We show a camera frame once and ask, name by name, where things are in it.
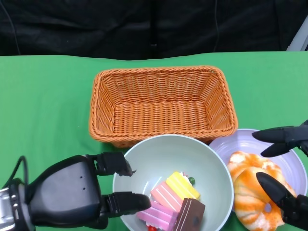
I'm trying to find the lilac plate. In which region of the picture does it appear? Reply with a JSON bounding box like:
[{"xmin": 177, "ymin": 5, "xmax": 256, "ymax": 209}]
[{"xmin": 208, "ymin": 128, "xmax": 301, "ymax": 212}]

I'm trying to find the pale green bowl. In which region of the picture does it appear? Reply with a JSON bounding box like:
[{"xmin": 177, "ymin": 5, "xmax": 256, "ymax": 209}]
[{"xmin": 112, "ymin": 134, "xmax": 234, "ymax": 231}]

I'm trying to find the orange wicker basket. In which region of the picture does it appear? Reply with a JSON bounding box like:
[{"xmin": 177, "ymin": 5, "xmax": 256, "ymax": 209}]
[{"xmin": 88, "ymin": 65, "xmax": 239, "ymax": 148}]

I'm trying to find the yellow cake slice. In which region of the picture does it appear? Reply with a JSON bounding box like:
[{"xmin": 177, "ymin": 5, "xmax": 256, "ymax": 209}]
[{"xmin": 165, "ymin": 171, "xmax": 201, "ymax": 200}]

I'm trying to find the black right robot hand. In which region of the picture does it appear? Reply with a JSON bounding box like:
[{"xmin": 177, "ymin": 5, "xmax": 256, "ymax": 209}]
[{"xmin": 252, "ymin": 120, "xmax": 308, "ymax": 231}]

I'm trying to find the coral cake slice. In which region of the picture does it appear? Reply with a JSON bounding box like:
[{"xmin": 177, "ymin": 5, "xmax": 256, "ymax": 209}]
[{"xmin": 150, "ymin": 180, "xmax": 185, "ymax": 212}]

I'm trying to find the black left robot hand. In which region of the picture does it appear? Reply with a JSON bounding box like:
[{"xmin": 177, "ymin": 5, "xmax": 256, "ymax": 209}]
[{"xmin": 28, "ymin": 152, "xmax": 152, "ymax": 229}]

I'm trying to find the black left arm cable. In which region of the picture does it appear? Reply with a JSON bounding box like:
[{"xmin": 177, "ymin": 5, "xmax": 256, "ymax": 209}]
[{"xmin": 0, "ymin": 155, "xmax": 27, "ymax": 191}]

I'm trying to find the green tablecloth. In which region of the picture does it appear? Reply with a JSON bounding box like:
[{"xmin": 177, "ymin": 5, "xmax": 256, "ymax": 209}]
[{"xmin": 0, "ymin": 50, "xmax": 308, "ymax": 231}]

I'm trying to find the pink cake slice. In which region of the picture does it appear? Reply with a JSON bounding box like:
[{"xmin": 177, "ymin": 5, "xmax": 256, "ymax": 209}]
[{"xmin": 136, "ymin": 201, "xmax": 179, "ymax": 230}]

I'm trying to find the white metal frame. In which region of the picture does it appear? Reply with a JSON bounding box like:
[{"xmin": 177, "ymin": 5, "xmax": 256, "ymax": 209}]
[{"xmin": 286, "ymin": 23, "xmax": 308, "ymax": 51}]

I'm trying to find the chocolate cake slice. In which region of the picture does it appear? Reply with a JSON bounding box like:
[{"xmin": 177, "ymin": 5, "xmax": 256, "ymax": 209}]
[{"xmin": 173, "ymin": 197, "xmax": 205, "ymax": 231}]

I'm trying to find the orange striped bread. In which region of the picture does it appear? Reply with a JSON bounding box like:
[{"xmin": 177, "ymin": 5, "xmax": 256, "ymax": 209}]
[
  {"xmin": 233, "ymin": 167, "xmax": 297, "ymax": 229},
  {"xmin": 227, "ymin": 151, "xmax": 282, "ymax": 185}
]

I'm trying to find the black backdrop curtain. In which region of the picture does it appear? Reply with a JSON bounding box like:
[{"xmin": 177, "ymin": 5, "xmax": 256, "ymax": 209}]
[{"xmin": 0, "ymin": 0, "xmax": 308, "ymax": 61}]

